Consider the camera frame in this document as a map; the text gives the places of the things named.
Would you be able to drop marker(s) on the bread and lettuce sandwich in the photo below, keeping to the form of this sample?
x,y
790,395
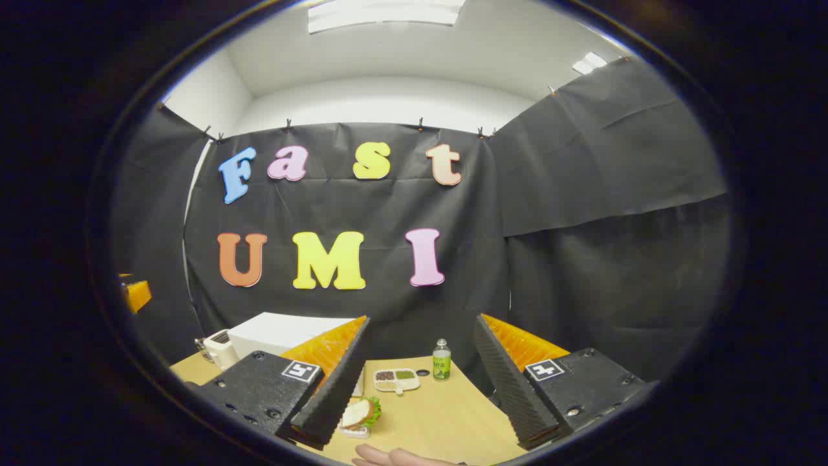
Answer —
x,y
357,412

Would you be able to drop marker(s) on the large ceiling light panel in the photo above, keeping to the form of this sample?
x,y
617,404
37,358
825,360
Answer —
x,y
385,14

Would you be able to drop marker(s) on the white divided grain plate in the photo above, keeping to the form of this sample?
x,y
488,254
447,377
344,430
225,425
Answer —
x,y
396,383

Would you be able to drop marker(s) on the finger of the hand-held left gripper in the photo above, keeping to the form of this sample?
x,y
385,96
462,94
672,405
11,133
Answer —
x,y
137,294

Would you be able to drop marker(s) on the green drink bottle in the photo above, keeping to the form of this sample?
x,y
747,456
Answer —
x,y
442,366

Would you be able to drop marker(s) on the small white tray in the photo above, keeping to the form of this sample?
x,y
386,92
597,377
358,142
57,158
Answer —
x,y
354,432

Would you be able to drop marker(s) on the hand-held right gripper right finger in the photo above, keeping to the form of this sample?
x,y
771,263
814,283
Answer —
x,y
511,395

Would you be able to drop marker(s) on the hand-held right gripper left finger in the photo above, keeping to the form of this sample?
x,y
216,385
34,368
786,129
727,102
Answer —
x,y
336,395

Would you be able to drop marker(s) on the small ceiling light panel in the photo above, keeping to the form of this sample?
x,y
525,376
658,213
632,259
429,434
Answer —
x,y
588,63

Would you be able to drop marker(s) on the cream toaster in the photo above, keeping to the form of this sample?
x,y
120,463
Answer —
x,y
222,349

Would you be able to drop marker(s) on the white microwave oven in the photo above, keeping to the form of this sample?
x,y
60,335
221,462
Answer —
x,y
272,333

